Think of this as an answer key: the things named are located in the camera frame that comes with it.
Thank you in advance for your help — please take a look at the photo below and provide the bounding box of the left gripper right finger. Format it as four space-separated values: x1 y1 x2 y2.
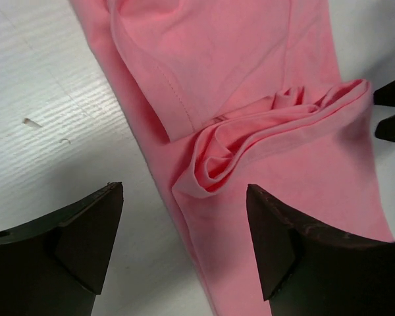
246 184 395 315

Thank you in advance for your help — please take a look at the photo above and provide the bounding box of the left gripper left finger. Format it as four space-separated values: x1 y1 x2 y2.
0 182 123 315

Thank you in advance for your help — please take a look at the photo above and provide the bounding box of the pink t shirt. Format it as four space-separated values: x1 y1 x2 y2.
72 1 392 315

